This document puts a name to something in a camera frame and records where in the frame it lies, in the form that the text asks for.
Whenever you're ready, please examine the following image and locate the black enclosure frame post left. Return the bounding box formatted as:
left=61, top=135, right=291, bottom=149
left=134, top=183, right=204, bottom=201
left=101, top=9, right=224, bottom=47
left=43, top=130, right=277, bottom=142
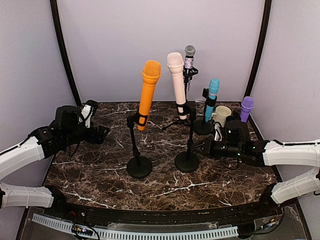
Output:
left=49, top=0, right=82, bottom=107

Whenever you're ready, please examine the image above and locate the pink microphone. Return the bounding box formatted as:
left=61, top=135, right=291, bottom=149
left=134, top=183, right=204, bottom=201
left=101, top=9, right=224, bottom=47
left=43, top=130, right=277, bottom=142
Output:
left=167, top=52, right=187, bottom=120

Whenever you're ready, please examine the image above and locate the white slotted cable duct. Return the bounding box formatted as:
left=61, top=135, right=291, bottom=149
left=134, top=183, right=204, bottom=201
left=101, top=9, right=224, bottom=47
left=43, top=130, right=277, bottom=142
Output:
left=31, top=213, right=239, bottom=240

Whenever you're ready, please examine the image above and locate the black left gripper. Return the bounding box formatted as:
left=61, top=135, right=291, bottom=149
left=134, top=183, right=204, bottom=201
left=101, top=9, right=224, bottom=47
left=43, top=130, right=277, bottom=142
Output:
left=63, top=121, right=109, bottom=147

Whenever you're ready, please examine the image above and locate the black round-base stand, blue mic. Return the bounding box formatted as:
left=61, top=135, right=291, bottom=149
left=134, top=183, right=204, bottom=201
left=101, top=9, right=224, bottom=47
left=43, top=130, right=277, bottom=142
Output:
left=193, top=88, right=214, bottom=136

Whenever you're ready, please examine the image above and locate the black table edge rail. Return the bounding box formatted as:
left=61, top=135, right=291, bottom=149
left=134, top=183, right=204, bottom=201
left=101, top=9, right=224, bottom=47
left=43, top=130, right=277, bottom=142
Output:
left=44, top=200, right=284, bottom=230

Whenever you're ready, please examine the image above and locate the glitter silver microphone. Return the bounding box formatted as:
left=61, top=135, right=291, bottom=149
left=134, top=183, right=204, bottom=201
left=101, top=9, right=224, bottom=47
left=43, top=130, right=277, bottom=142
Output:
left=183, top=45, right=199, bottom=94

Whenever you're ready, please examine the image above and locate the black enclosure frame post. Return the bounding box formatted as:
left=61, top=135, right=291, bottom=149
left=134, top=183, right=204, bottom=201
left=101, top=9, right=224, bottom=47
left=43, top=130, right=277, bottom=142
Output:
left=49, top=0, right=82, bottom=107
left=243, top=0, right=272, bottom=97

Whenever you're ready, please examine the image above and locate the black round-base stand, purple mic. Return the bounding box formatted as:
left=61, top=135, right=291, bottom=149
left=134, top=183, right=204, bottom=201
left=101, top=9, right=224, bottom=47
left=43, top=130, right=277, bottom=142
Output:
left=232, top=110, right=241, bottom=120

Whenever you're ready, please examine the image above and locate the orange microphone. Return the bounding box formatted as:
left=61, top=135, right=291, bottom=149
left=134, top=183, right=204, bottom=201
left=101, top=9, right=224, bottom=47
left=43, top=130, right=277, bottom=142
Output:
left=137, top=60, right=161, bottom=131

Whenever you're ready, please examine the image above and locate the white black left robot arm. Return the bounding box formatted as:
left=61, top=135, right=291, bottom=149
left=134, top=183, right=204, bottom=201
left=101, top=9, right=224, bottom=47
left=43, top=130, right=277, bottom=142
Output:
left=0, top=100, right=110, bottom=218

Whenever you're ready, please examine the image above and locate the black round-base stand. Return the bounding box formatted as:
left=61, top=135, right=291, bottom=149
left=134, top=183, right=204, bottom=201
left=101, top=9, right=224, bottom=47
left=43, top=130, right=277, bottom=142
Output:
left=126, top=111, right=153, bottom=179
left=193, top=88, right=214, bottom=136
left=174, top=103, right=200, bottom=173
left=232, top=110, right=241, bottom=120

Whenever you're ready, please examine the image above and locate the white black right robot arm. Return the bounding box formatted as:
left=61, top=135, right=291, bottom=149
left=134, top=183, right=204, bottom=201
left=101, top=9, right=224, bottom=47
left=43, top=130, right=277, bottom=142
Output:
left=191, top=119, right=320, bottom=217

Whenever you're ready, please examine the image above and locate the light blue microphone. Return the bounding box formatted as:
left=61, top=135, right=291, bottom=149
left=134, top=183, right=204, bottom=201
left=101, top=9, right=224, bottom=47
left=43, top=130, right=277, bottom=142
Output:
left=204, top=78, right=220, bottom=122

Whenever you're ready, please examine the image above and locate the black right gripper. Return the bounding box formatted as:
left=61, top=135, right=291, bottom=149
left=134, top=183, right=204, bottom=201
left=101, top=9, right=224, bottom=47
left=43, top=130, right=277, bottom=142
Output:
left=192, top=135, right=243, bottom=160

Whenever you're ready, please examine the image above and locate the small circuit board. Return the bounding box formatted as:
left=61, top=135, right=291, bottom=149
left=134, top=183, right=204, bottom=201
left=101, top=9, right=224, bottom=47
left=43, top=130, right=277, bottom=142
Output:
left=71, top=224, right=93, bottom=237

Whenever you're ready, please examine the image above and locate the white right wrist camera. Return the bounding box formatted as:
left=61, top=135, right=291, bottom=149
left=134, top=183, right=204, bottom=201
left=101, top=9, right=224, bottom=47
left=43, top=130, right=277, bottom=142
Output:
left=213, top=121, right=223, bottom=142

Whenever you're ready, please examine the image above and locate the black enclosure frame post right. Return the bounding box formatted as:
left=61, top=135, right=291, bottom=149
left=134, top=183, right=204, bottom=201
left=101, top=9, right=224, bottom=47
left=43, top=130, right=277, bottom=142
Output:
left=243, top=0, right=272, bottom=97

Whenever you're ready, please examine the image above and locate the black tripod microphone stand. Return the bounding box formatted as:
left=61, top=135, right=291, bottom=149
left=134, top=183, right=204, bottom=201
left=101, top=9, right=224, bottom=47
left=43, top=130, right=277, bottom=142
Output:
left=161, top=67, right=200, bottom=131

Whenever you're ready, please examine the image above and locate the cream ceramic mug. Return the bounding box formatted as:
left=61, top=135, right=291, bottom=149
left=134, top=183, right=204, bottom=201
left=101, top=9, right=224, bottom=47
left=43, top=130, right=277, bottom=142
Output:
left=212, top=105, right=232, bottom=127

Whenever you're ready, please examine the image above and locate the dark blue ceramic mug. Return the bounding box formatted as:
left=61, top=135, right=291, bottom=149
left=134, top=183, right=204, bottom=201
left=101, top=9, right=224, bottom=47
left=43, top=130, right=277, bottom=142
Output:
left=225, top=115, right=237, bottom=122

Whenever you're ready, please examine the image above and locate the purple microphone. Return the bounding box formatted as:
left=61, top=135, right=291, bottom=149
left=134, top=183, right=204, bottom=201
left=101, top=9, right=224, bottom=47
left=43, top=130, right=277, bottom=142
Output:
left=240, top=96, right=254, bottom=123

